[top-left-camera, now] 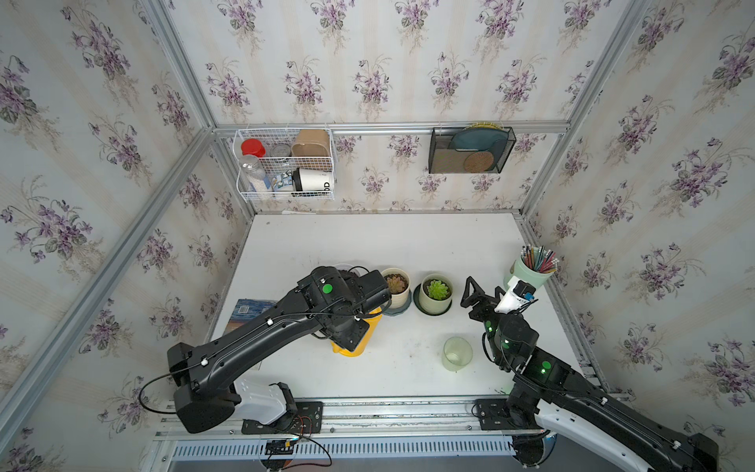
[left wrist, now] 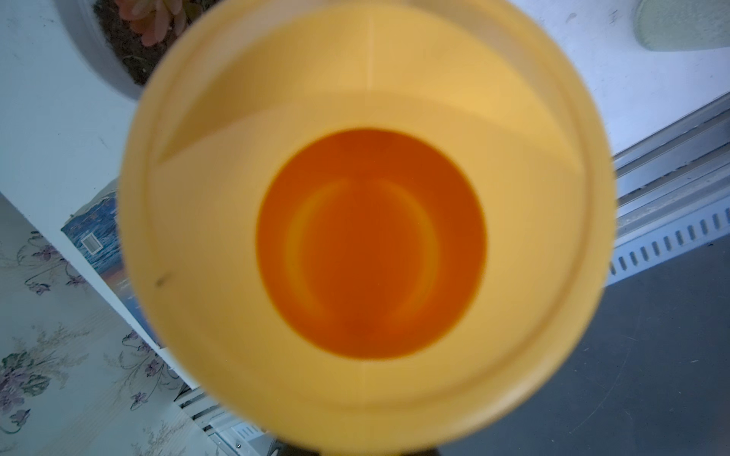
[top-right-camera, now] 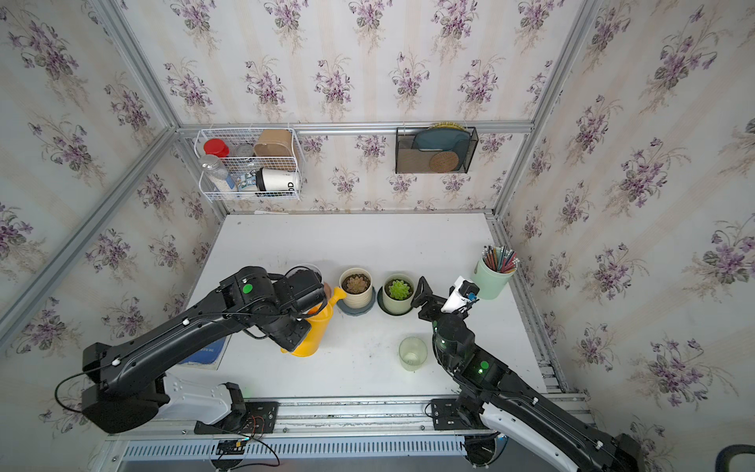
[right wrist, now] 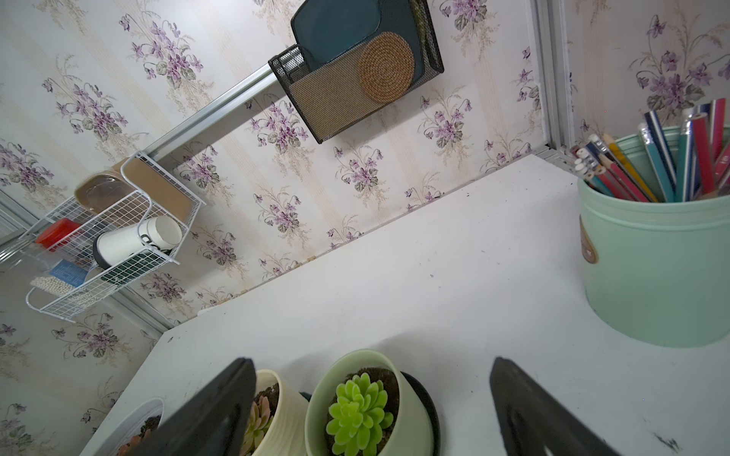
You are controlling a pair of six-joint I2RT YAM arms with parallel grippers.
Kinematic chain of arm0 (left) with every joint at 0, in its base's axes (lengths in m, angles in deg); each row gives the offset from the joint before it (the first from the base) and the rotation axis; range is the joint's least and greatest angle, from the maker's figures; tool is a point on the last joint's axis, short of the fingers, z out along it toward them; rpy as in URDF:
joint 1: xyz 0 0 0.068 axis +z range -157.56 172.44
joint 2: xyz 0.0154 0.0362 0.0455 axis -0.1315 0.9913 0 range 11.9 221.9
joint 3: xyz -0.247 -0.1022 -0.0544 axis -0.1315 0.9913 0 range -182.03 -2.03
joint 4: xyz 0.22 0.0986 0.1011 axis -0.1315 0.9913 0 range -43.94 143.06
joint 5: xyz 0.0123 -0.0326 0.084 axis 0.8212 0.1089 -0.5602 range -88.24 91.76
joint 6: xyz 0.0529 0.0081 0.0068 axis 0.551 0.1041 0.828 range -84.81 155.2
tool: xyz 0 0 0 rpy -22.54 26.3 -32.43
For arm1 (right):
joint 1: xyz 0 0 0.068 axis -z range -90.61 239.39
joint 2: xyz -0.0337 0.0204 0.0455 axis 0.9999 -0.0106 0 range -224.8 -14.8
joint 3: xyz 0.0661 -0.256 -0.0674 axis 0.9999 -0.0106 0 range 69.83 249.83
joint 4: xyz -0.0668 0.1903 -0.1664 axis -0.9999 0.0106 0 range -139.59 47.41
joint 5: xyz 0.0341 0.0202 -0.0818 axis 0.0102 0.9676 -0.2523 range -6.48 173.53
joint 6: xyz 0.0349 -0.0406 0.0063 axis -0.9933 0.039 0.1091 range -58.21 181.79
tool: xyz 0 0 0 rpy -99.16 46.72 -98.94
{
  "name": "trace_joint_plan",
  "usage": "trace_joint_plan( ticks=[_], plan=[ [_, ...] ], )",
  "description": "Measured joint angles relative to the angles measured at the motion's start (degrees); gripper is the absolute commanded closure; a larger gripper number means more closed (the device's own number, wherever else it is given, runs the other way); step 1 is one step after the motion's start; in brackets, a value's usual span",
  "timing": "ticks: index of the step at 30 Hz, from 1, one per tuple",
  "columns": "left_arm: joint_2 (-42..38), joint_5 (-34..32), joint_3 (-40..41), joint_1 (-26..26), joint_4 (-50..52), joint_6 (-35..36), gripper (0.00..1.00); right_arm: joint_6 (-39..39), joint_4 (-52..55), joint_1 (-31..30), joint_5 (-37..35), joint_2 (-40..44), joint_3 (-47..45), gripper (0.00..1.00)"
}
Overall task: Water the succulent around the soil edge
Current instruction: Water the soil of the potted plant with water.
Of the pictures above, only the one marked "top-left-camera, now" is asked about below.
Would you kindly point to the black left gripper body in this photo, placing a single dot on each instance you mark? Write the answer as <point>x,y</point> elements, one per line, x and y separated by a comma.
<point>350,337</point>

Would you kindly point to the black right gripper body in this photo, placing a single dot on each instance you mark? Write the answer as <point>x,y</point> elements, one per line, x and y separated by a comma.
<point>487,313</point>

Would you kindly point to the yellow plastic watering can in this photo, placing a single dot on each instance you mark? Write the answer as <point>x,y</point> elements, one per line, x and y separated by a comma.
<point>352,340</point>

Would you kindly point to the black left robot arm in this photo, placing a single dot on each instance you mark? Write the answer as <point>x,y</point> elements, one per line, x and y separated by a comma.
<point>336,303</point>

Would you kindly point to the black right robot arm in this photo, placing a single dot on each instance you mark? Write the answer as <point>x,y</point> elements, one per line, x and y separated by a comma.
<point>550,398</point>

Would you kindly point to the cream ribbed pot succulent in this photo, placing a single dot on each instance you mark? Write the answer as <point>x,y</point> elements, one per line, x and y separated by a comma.
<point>398,283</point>

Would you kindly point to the green ribbed pot succulent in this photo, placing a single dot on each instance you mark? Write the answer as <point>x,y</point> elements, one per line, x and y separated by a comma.
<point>438,287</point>

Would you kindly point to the grey-blue saucer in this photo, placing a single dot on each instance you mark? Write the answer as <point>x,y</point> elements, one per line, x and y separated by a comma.
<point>392,312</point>

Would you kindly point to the dark green saucer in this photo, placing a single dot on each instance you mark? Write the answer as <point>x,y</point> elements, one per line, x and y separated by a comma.
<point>429,306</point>

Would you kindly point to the green pencil holder cup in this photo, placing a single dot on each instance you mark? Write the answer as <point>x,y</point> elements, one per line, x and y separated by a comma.
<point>535,265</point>

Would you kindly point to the translucent green cup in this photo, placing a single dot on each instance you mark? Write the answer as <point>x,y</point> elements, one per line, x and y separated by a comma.
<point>457,353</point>

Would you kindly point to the blue book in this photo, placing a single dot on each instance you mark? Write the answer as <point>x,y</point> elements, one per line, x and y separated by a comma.
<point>245,311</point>

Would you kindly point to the white black paper cup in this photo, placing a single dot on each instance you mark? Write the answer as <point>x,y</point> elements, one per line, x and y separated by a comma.
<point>310,180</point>

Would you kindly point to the round cork coaster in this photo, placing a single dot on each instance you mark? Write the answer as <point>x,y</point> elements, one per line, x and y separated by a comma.
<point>479,162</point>

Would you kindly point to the brown paper cup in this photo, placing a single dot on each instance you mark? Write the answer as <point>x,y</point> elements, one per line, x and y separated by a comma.
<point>311,143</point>

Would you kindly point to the teal plate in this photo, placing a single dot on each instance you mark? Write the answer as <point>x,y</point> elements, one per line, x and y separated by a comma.
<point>478,139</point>

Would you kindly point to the clear plastic bottle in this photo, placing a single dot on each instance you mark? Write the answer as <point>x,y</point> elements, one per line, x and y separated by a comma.
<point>255,174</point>

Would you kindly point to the small circuit board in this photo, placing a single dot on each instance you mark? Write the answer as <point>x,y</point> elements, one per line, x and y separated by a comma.
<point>279,447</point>

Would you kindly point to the red lid jar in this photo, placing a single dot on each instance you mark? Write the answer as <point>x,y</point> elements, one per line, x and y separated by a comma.
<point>253,147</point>

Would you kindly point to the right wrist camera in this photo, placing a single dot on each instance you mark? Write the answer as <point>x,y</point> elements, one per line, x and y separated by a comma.
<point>518,297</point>

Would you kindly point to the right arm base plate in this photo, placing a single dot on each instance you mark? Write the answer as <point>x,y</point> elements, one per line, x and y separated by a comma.
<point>497,414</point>

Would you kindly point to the aluminium front rail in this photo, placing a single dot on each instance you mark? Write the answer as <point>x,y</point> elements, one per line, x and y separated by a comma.
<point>356,417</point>

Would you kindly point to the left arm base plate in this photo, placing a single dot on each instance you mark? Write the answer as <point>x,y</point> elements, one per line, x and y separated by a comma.
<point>304,420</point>

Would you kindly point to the black mesh wall holder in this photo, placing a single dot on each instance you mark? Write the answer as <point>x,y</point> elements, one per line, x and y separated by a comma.
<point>443,160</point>

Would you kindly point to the white wire basket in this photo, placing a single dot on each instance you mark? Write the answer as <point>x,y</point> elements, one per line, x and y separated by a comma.
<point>280,164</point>

